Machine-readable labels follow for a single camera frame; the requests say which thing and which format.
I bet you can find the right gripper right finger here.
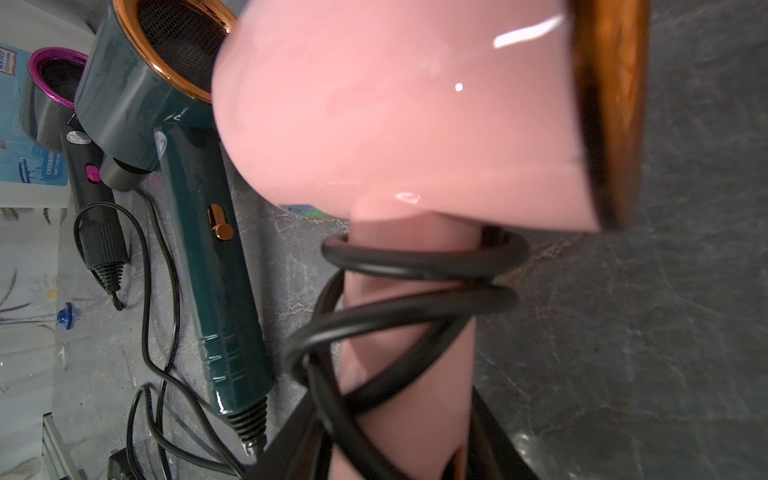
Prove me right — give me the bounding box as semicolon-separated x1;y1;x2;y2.
467;388;539;480

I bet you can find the dark green hair dryer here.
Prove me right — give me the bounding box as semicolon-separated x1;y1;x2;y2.
75;1;274;451

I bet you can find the pink hair dryer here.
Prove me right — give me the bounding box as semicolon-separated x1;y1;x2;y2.
212;1;651;479

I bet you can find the black hair dryer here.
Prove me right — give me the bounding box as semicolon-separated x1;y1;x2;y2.
17;46;247;480

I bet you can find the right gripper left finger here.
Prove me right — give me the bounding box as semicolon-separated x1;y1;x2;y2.
244;392;333;480

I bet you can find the small blue object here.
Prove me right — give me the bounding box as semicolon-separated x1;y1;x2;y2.
56;302;80;330

